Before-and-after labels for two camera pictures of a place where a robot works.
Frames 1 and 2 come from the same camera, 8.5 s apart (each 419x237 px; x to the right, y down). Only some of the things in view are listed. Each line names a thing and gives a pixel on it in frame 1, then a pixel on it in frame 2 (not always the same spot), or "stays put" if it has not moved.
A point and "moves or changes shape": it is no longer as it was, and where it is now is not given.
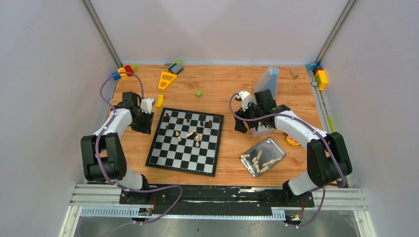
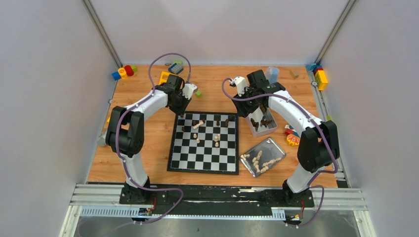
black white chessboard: (187, 141) moves or changes shape
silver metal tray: (262, 157) stays put
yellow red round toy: (292, 141) stays put
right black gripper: (241, 113) -> (243, 109)
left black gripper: (143, 123) -> (178, 106)
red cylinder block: (128, 69) stays put
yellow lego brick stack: (321, 79) stays put
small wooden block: (294, 73) stays put
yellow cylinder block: (124, 76) stays put
